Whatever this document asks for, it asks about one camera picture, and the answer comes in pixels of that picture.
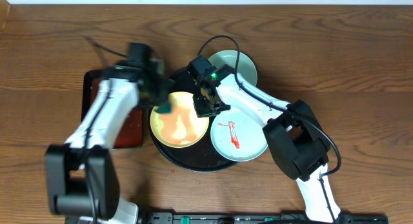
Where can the yellow plate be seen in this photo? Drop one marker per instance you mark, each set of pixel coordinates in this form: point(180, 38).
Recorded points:
point(181, 128)

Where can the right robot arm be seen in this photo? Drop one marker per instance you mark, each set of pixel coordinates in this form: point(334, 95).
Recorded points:
point(296, 141)

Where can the rectangular black sponge tray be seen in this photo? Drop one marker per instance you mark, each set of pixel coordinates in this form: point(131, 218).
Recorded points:
point(132, 132)

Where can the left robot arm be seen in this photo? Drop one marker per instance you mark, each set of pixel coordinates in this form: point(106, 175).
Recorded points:
point(80, 175)

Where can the green orange sponge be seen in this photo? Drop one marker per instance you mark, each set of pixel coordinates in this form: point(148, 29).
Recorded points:
point(164, 109)

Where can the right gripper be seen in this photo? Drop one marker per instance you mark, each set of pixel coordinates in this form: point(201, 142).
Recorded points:
point(201, 112)

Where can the round black tray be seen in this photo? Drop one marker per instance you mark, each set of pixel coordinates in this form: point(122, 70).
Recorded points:
point(200, 156)

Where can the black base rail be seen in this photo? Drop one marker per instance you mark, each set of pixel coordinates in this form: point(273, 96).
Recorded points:
point(170, 218)

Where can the light blue plate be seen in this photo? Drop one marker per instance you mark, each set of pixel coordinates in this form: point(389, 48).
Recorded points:
point(246, 66)
point(237, 137)

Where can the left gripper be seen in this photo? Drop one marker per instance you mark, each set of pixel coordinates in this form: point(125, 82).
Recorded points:
point(164, 86)

